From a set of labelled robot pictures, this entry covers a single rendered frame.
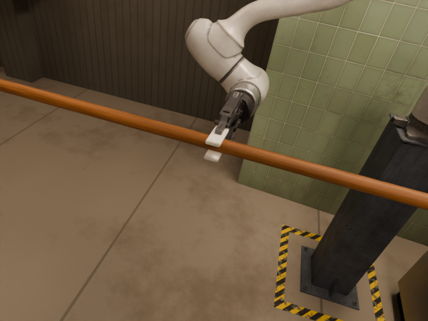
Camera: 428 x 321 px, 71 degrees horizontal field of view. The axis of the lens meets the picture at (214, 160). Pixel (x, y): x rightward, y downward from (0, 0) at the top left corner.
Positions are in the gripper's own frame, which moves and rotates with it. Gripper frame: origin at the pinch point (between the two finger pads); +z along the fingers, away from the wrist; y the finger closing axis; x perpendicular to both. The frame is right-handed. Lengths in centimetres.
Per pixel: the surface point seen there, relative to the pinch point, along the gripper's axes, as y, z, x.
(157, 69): 70, -197, 115
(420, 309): 96, -50, -95
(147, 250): 112, -42, 43
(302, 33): 2, -124, -8
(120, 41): 51, -194, 151
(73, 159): 108, -90, 130
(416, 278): 93, -66, -95
